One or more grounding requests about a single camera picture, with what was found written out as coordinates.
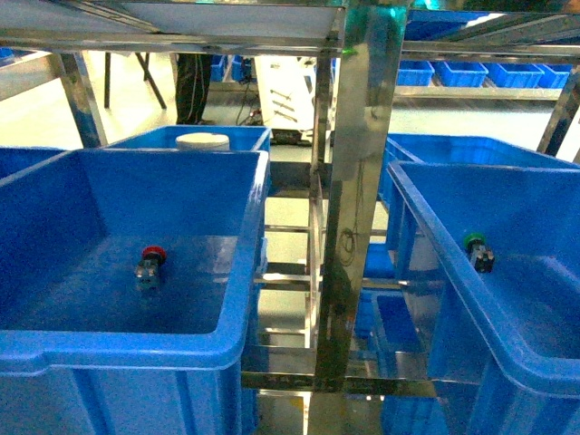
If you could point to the large blue container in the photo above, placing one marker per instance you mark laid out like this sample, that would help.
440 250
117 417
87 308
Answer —
83 351
502 347

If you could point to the white round jar lid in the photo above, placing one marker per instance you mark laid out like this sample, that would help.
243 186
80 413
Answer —
204 141

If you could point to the person in green shirt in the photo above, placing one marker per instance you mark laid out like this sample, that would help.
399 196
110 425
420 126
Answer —
192 87

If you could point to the blue bin behind container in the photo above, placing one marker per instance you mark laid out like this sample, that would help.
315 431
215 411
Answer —
242 138
446 149

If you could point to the large blue container left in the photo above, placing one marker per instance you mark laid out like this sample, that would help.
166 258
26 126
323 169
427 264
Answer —
83 351

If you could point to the green mushroom push button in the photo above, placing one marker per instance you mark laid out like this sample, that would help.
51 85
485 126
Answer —
479 253

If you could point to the red mushroom push button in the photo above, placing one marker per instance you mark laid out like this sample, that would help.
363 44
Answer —
147 271

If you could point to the large blue container right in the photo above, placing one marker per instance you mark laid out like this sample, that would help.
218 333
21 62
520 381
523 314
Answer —
502 347

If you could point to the steel rack upright frame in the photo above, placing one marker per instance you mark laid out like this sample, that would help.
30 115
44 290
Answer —
370 36

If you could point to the blue bin behind left container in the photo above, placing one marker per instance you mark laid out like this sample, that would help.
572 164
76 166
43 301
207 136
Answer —
242 138

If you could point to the blue bin behind right container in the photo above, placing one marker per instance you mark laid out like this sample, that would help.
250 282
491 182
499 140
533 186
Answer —
446 149

